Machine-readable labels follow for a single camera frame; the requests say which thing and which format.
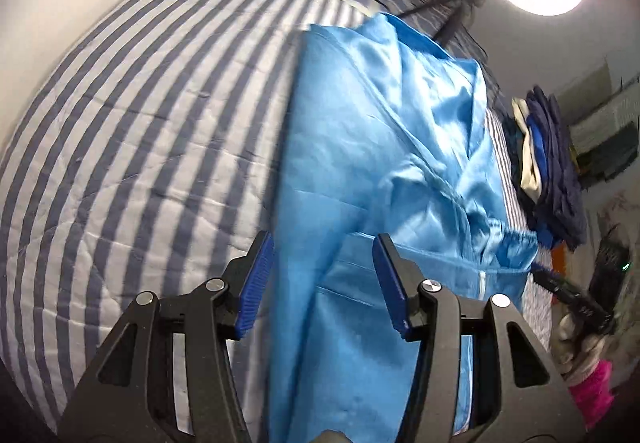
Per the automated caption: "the dark storage shelf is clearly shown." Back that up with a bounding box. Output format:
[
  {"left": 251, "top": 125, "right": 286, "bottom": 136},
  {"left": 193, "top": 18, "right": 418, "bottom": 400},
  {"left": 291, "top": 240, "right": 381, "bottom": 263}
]
[{"left": 570, "top": 120, "right": 640, "bottom": 188}]

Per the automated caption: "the large blue garment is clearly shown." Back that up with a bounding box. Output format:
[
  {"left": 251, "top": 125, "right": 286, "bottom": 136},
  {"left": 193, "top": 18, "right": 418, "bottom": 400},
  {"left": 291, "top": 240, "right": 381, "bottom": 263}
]
[{"left": 267, "top": 13, "right": 541, "bottom": 443}]

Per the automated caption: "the person's right hand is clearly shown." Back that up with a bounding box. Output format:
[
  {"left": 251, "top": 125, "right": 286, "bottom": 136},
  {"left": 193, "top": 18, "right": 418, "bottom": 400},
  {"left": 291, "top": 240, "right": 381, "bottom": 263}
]
[{"left": 551, "top": 312, "right": 613, "bottom": 378}]

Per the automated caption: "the cream folded garment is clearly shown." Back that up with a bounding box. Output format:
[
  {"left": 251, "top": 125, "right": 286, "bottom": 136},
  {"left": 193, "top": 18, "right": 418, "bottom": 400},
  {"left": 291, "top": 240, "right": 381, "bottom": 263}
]
[{"left": 511, "top": 98, "right": 545, "bottom": 192}]

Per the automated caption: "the royal blue folded garment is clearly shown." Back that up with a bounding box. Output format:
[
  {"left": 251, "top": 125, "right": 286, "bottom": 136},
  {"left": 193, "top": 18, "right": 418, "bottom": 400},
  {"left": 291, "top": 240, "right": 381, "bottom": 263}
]
[{"left": 527, "top": 120, "right": 555, "bottom": 246}]

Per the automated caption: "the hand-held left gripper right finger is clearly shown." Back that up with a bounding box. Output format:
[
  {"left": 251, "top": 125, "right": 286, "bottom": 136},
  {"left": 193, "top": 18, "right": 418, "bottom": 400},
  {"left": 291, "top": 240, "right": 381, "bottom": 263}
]
[{"left": 372, "top": 233, "right": 588, "bottom": 443}]

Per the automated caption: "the blue white striped quilt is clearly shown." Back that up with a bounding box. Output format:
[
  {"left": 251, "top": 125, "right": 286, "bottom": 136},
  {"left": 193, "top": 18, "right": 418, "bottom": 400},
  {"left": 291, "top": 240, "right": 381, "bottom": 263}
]
[{"left": 0, "top": 0, "right": 556, "bottom": 434}]

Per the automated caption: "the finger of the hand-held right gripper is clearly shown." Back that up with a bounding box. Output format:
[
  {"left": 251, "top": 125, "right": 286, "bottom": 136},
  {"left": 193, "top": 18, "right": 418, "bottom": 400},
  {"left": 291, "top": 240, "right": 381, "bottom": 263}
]
[{"left": 531, "top": 263, "right": 613, "bottom": 335}]

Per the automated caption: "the person's right forearm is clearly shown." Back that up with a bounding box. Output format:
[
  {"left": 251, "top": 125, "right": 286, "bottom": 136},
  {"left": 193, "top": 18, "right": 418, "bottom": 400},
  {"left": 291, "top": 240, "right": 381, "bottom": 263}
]
[{"left": 564, "top": 359, "right": 617, "bottom": 431}]

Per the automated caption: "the black tripod stand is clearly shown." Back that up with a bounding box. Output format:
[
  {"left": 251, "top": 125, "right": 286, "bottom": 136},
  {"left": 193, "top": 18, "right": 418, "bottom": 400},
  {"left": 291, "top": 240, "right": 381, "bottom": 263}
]
[{"left": 394, "top": 0, "right": 490, "bottom": 48}]

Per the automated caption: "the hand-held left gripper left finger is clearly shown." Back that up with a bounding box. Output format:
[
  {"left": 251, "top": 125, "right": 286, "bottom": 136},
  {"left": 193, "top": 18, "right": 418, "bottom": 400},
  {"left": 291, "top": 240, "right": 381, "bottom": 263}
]
[{"left": 57, "top": 230, "right": 275, "bottom": 443}]

